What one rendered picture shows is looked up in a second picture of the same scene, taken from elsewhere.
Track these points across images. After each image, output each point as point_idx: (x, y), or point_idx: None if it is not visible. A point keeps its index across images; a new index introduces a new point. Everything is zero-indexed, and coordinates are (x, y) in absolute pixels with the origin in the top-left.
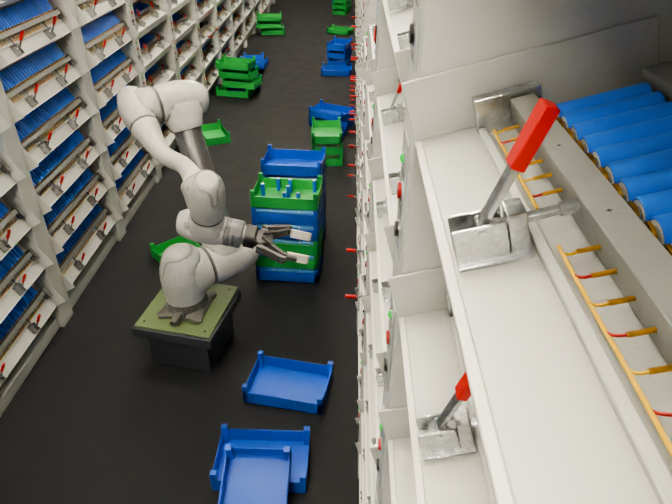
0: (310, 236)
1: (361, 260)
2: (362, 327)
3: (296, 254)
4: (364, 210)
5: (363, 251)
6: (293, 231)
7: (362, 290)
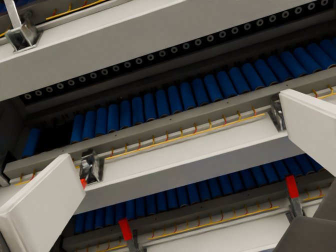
0: (74, 168)
1: (108, 184)
2: (240, 249)
3: (320, 101)
4: (25, 51)
5: (89, 169)
6: (22, 208)
7: (238, 147)
